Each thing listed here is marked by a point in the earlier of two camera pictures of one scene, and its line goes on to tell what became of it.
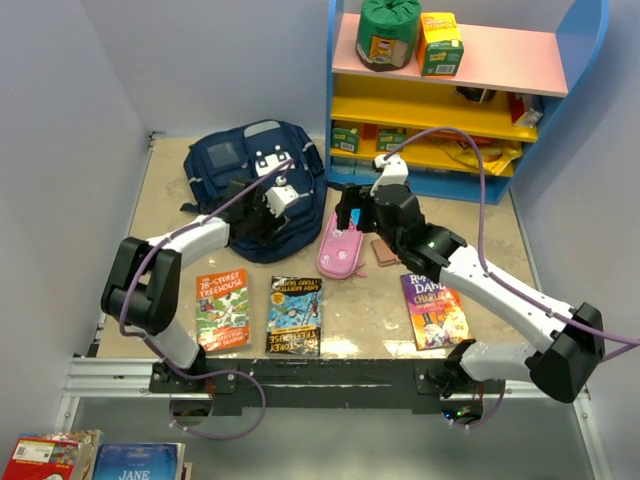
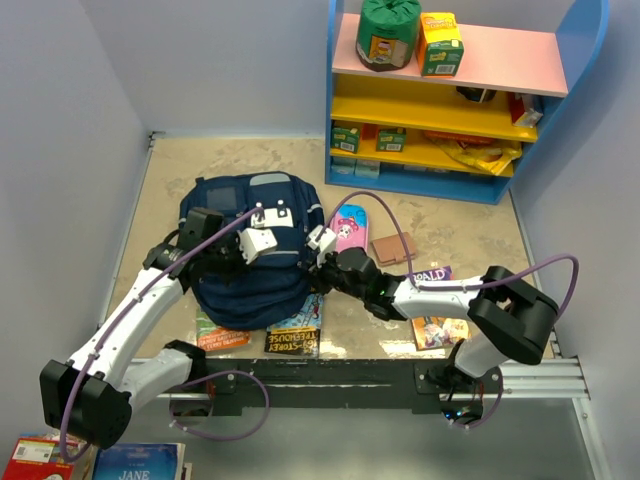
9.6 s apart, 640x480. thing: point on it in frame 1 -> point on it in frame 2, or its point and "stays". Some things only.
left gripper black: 272,223 -> 241,267
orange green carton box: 439,46 stays
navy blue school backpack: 274,171 -> 271,292
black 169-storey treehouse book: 294,316 stays
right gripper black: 355,196 -> 316,275
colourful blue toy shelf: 462,136 stays
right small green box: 387,139 stays
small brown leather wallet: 383,253 stays
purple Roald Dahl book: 436,311 stays
